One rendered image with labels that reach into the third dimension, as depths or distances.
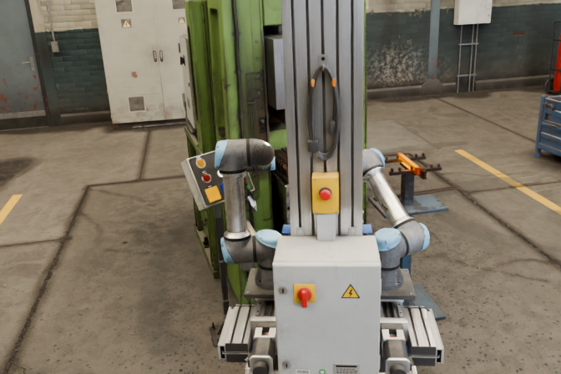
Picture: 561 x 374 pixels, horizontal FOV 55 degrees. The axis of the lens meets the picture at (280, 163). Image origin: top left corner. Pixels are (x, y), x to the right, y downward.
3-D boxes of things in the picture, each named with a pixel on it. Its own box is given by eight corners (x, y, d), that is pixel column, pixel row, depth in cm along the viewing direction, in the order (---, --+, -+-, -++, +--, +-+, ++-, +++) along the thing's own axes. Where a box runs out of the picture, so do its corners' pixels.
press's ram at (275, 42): (337, 103, 320) (337, 34, 307) (276, 110, 310) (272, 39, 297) (312, 90, 358) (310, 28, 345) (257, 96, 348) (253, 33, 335)
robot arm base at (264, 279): (287, 290, 230) (286, 270, 227) (253, 290, 232) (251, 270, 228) (290, 271, 244) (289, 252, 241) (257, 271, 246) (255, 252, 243)
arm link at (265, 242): (285, 266, 229) (284, 238, 225) (254, 269, 229) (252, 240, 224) (284, 253, 241) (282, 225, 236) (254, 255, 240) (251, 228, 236)
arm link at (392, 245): (366, 259, 233) (366, 230, 228) (391, 250, 238) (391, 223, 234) (383, 270, 222) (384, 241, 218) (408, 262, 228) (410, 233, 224)
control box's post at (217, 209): (232, 334, 335) (218, 171, 300) (225, 336, 334) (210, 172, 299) (230, 331, 338) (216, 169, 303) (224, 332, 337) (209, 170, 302)
